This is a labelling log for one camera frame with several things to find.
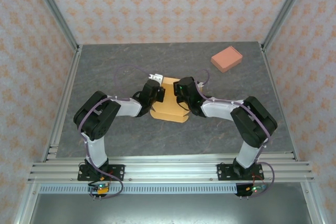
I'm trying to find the yellow paper box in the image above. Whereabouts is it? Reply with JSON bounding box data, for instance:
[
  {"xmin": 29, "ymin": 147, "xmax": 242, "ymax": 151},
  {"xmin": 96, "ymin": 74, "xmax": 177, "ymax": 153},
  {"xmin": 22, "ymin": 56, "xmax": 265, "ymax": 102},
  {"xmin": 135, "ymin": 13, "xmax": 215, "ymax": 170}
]
[{"xmin": 149, "ymin": 76, "xmax": 190, "ymax": 124}]

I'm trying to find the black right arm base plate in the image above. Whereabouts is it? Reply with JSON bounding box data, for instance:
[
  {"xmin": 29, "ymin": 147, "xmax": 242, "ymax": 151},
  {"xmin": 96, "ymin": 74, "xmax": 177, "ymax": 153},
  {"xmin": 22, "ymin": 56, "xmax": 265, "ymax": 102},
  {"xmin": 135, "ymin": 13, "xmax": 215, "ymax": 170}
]
[{"xmin": 217, "ymin": 163, "xmax": 265, "ymax": 182}]

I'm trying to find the grey metal panel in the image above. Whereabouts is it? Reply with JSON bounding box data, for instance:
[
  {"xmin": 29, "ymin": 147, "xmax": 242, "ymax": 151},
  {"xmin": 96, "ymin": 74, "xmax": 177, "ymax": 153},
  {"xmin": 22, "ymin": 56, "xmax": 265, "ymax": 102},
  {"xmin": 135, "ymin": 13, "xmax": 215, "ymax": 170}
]
[{"xmin": 15, "ymin": 192, "xmax": 323, "ymax": 224}]

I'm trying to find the aluminium frame post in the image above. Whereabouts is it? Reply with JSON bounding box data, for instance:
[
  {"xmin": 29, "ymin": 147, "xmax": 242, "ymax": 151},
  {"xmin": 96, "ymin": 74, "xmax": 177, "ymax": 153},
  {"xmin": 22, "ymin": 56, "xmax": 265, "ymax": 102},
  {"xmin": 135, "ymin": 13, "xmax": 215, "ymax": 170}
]
[
  {"xmin": 27, "ymin": 0, "xmax": 81, "ymax": 52},
  {"xmin": 261, "ymin": 0, "xmax": 314, "ymax": 52}
]

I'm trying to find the pink paper box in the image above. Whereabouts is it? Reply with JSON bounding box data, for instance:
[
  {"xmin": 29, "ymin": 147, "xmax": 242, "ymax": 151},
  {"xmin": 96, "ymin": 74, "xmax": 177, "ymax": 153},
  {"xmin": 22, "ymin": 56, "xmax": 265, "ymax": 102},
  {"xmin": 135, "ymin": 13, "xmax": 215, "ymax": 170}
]
[{"xmin": 211, "ymin": 46, "xmax": 244, "ymax": 73}]

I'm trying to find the aluminium mounting rail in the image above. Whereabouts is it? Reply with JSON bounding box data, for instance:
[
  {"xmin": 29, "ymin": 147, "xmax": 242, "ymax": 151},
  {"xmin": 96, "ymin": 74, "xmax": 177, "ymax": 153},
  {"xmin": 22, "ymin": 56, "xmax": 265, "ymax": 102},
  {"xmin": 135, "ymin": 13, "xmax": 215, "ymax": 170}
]
[{"xmin": 27, "ymin": 155, "xmax": 316, "ymax": 183}]

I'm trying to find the aluminium side rail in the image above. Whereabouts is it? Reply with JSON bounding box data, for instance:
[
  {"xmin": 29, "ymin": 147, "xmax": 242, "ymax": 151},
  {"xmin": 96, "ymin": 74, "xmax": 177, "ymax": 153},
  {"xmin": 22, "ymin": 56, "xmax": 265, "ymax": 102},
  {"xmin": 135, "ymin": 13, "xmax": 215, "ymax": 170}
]
[
  {"xmin": 259, "ymin": 42, "xmax": 300, "ymax": 162},
  {"xmin": 41, "ymin": 45, "xmax": 83, "ymax": 162}
]

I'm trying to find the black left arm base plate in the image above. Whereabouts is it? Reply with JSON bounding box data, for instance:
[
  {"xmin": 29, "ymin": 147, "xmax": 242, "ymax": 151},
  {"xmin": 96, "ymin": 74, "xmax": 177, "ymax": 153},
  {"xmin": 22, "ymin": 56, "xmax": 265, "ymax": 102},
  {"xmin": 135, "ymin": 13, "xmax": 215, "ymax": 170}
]
[{"xmin": 77, "ymin": 164, "xmax": 125, "ymax": 182}]

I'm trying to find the slotted grey cable duct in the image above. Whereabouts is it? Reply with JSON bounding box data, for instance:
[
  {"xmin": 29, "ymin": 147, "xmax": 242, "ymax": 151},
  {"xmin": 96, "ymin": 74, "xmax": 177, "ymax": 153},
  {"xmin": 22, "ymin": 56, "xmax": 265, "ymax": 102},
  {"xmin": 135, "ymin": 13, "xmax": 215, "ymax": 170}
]
[{"xmin": 39, "ymin": 184, "xmax": 307, "ymax": 195}]

